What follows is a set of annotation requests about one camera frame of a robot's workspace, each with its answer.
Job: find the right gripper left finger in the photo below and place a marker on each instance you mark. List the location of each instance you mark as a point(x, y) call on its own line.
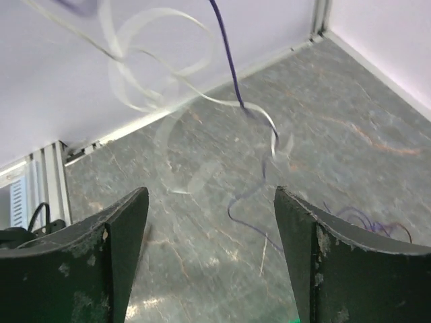
point(78, 273)

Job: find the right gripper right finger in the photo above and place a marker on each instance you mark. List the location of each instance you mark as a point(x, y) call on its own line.
point(342, 273)

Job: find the grey slotted cable duct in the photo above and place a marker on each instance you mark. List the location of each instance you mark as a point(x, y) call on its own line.
point(18, 203)

